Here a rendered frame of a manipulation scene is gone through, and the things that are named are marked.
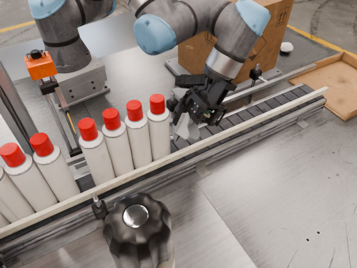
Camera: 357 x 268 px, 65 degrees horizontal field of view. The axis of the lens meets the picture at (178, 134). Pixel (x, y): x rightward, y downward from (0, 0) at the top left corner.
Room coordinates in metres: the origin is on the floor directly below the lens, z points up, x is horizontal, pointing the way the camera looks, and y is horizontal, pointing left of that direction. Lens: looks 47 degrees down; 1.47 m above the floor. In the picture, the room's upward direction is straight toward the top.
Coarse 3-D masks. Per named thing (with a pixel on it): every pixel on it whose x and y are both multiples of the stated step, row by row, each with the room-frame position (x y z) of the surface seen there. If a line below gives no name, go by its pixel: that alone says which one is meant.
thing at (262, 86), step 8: (312, 64) 0.79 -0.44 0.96; (296, 72) 0.74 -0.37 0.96; (304, 72) 0.76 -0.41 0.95; (272, 80) 0.70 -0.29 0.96; (280, 80) 0.71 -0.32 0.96; (256, 88) 0.66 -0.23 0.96; (264, 88) 0.68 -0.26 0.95; (232, 96) 0.62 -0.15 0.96; (240, 96) 0.63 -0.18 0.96; (224, 104) 0.60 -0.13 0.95; (72, 160) 0.39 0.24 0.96; (80, 160) 0.40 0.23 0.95
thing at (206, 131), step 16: (288, 96) 0.73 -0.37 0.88; (320, 96) 0.73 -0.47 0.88; (240, 112) 0.65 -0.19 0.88; (256, 112) 0.65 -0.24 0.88; (288, 112) 0.65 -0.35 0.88; (208, 128) 0.58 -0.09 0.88; (224, 128) 0.58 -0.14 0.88; (256, 128) 0.58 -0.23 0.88; (176, 144) 0.51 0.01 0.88; (192, 144) 0.51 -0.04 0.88; (176, 160) 0.46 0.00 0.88; (144, 176) 0.41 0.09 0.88; (112, 192) 0.36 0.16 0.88; (80, 208) 0.32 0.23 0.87; (32, 224) 0.28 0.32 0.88; (0, 240) 0.24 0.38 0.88
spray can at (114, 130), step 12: (108, 108) 0.43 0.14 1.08; (108, 120) 0.40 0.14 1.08; (120, 120) 0.42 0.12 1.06; (108, 132) 0.40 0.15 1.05; (120, 132) 0.40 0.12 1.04; (108, 144) 0.40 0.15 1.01; (120, 144) 0.40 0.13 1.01; (120, 156) 0.40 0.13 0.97; (120, 168) 0.39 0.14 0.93; (132, 168) 0.41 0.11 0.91
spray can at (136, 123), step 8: (128, 104) 0.45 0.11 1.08; (136, 104) 0.45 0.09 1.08; (128, 112) 0.43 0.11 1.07; (136, 112) 0.43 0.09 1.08; (128, 120) 0.44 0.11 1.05; (136, 120) 0.43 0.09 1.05; (144, 120) 0.44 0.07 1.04; (128, 128) 0.43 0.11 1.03; (136, 128) 0.42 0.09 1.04; (144, 128) 0.43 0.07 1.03; (128, 136) 0.43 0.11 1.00; (136, 136) 0.42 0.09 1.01; (144, 136) 0.43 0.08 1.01; (136, 144) 0.42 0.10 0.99; (144, 144) 0.43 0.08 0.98; (136, 152) 0.42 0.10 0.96; (144, 152) 0.42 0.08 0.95; (136, 160) 0.42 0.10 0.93; (144, 160) 0.42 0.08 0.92; (136, 168) 0.43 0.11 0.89
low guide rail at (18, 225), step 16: (304, 96) 0.68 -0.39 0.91; (272, 112) 0.61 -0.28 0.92; (240, 128) 0.55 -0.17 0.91; (208, 144) 0.50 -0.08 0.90; (160, 160) 0.43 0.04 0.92; (128, 176) 0.38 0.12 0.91; (96, 192) 0.34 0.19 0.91; (48, 208) 0.30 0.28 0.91; (64, 208) 0.31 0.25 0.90; (16, 224) 0.26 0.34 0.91
